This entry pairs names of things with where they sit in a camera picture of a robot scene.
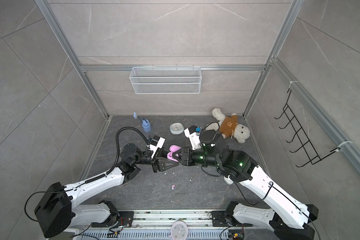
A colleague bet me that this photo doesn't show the pink earbud case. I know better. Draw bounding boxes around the pink earbud case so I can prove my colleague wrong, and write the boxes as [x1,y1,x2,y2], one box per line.
[167,145,182,162]

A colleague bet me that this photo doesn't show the white earbud case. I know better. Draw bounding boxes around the white earbud case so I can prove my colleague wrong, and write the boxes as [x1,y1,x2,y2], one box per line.
[224,177,234,185]

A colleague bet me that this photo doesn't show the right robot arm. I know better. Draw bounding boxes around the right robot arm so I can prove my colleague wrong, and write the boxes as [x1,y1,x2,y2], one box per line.
[168,126,319,240]

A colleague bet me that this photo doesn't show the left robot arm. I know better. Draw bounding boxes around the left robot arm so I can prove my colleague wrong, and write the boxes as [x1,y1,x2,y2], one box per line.
[33,127,181,238]

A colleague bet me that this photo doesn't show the white round bowl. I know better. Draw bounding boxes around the white round bowl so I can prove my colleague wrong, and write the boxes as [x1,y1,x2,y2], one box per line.
[170,123,185,135]

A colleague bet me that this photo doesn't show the white teddy bear brown shirt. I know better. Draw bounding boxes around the white teddy bear brown shirt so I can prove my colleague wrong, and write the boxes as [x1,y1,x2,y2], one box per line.
[206,108,251,144]

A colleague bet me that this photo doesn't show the white round clock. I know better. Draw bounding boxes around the white round clock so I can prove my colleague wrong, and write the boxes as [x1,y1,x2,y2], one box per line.
[170,221,189,240]

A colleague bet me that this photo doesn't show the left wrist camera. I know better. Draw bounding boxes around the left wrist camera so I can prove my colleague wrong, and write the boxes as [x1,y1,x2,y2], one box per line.
[149,135,165,161]

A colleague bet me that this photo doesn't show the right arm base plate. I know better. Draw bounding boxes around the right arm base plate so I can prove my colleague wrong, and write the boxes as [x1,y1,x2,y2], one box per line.
[209,211,253,227]

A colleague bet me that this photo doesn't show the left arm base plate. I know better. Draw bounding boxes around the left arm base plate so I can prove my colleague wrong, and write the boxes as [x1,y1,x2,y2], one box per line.
[91,211,135,228]

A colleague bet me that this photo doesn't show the white wire basket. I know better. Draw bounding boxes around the white wire basket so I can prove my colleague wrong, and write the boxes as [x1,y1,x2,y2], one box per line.
[130,67,202,95]

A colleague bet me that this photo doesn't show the black wall hook rack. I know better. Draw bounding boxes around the black wall hook rack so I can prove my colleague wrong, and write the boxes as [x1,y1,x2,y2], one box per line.
[274,89,341,168]

